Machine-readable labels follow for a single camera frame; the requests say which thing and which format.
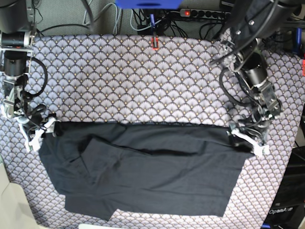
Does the black T-shirt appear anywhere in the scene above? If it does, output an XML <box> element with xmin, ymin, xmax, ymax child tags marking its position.
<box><xmin>39</xmin><ymin>122</ymin><xmax>252</xmax><ymax>220</ymax></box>

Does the orange and blue table clamp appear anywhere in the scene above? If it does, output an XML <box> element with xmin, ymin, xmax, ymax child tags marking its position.
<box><xmin>150</xmin><ymin>14</ymin><xmax>159</xmax><ymax>50</ymax></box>

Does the black OpenArm box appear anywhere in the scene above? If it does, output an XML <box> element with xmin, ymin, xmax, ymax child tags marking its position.
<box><xmin>261</xmin><ymin>146</ymin><xmax>305</xmax><ymax>229</ymax></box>

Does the beige bin corner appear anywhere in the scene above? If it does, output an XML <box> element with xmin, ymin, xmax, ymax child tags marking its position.
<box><xmin>0</xmin><ymin>161</ymin><xmax>39</xmax><ymax>229</ymax></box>

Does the white power strip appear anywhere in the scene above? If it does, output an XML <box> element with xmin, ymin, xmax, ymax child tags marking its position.
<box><xmin>179</xmin><ymin>9</ymin><xmax>231</xmax><ymax>20</ymax></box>

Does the patterned fan-print tablecloth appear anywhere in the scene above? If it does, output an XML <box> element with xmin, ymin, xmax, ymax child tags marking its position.
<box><xmin>0</xmin><ymin>35</ymin><xmax>305</xmax><ymax>229</ymax></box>

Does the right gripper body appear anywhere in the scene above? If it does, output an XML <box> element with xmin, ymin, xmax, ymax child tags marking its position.
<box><xmin>14</xmin><ymin>104</ymin><xmax>48</xmax><ymax>134</ymax></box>

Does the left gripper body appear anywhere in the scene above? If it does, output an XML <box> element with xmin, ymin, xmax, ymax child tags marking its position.
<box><xmin>237</xmin><ymin>112</ymin><xmax>274</xmax><ymax>146</ymax></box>

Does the blue plastic mount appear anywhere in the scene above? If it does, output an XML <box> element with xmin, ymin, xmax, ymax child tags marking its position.
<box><xmin>115</xmin><ymin>0</ymin><xmax>182</xmax><ymax>9</ymax></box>

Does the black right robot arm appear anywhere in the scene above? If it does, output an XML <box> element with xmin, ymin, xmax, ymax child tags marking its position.
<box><xmin>0</xmin><ymin>0</ymin><xmax>57</xmax><ymax>152</ymax></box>

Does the blue right edge clamp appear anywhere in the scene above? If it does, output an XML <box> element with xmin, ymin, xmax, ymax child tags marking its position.
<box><xmin>292</xmin><ymin>28</ymin><xmax>305</xmax><ymax>76</ymax></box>

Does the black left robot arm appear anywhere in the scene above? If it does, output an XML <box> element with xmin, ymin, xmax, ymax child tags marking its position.
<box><xmin>210</xmin><ymin>0</ymin><xmax>304</xmax><ymax>156</ymax></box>

